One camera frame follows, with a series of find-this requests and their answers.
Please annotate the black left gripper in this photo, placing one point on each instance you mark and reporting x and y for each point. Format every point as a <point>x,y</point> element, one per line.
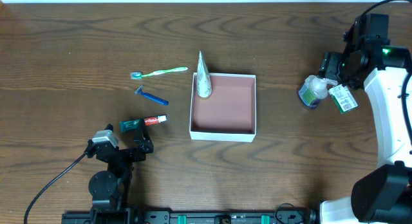
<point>125,152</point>

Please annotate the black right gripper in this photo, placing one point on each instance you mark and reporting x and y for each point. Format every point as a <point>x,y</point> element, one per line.
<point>330,67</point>

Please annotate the clear hand sanitizer bottle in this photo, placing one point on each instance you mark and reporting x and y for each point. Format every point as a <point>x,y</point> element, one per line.
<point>313,90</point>

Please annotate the green white soap box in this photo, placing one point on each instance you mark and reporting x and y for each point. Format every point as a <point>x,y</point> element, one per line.
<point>343,99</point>

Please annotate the white lotion tube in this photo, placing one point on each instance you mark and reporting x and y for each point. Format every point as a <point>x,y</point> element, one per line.
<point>203,80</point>

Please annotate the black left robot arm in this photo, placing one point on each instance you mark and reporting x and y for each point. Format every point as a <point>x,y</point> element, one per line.
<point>109,188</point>

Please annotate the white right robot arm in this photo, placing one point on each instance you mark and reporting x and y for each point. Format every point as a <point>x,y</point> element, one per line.
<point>383,71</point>

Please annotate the red green toothpaste tube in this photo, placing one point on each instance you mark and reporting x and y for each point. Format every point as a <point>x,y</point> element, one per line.
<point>133,124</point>

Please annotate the blue disposable razor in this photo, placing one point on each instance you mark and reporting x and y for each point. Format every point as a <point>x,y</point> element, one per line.
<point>149,96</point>

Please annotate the green white toothbrush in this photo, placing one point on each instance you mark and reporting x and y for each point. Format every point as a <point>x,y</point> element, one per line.
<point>139,75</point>

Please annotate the white box with pink interior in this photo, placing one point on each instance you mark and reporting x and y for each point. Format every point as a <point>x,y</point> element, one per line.
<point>229,114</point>

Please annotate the black mounting rail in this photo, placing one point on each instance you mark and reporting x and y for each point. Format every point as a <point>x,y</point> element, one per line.
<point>285,213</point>

